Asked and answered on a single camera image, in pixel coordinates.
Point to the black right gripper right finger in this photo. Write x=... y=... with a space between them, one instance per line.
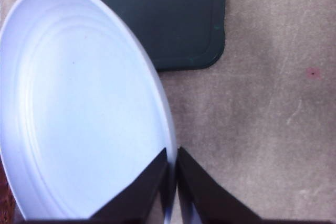
x=205 y=200

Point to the blue round plate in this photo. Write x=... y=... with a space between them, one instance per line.
x=82 y=107

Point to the black rectangular tray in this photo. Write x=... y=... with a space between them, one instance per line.
x=180 y=35

